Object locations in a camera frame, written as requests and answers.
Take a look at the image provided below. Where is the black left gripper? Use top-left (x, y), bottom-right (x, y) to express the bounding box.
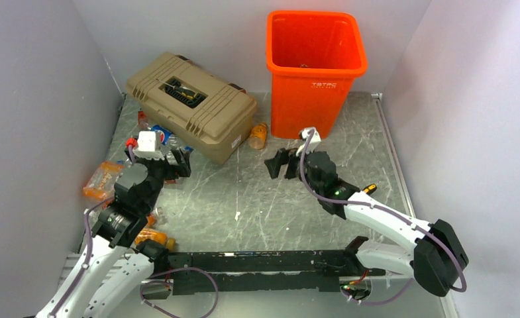
top-left (126, 145), bottom-right (190, 212)

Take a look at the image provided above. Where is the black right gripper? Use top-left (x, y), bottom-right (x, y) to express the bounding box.
top-left (264, 143), bottom-right (323, 196)

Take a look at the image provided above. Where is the small orange juice bottle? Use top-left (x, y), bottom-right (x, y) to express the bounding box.
top-left (248, 122), bottom-right (268, 150)

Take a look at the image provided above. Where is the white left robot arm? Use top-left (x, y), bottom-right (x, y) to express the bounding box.
top-left (36, 148), bottom-right (191, 317)

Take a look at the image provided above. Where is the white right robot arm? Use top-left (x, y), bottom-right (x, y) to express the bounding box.
top-left (264, 148), bottom-right (469, 297)

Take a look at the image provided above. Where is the orange plastic bin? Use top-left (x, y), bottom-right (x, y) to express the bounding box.
top-left (266, 11), bottom-right (368, 139)

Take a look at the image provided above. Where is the pepsi bottle near toolbox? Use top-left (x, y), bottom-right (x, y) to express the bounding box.
top-left (150, 125), bottom-right (193, 152)

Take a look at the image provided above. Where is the tan plastic toolbox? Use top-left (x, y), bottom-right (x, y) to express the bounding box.
top-left (125, 52), bottom-right (258, 165)

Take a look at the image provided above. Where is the orange label flattened bottle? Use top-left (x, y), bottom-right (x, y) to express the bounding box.
top-left (146, 207), bottom-right (163, 228)

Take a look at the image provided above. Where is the screwdriver in toolbox lid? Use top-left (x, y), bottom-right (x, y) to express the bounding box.
top-left (163, 79), bottom-right (207, 109)

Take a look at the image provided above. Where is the orange bottle near base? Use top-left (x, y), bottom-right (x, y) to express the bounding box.
top-left (134, 227), bottom-right (176, 251)

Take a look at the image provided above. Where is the yellow black screwdriver on table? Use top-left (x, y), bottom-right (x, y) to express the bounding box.
top-left (362, 184), bottom-right (378, 195)

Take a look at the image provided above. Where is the large orange bottle left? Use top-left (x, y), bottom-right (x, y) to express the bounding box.
top-left (83, 161), bottom-right (124, 202)

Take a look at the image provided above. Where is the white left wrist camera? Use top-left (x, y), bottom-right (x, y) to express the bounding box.
top-left (125, 131), bottom-right (164, 162)

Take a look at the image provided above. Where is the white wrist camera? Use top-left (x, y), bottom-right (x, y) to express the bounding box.
top-left (295, 127), bottom-right (321, 157)
top-left (125, 131), bottom-right (164, 162)

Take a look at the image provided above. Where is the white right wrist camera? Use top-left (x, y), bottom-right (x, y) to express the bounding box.
top-left (295, 127), bottom-right (321, 157)

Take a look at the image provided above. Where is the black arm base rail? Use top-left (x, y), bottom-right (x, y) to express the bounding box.
top-left (149, 250), bottom-right (384, 295)

